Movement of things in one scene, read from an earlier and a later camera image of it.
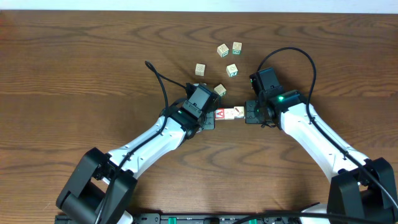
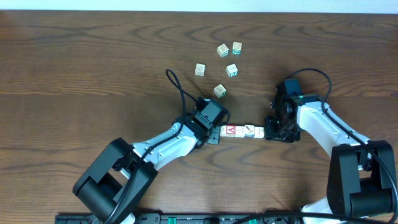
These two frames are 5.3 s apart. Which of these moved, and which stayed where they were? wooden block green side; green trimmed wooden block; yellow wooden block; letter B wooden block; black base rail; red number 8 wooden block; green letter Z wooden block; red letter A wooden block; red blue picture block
Moved: red blue picture block; yellow wooden block; red letter A wooden block
Stayed: red number 8 wooden block; wooden block green side; black base rail; letter B wooden block; green trimmed wooden block; green letter Z wooden block
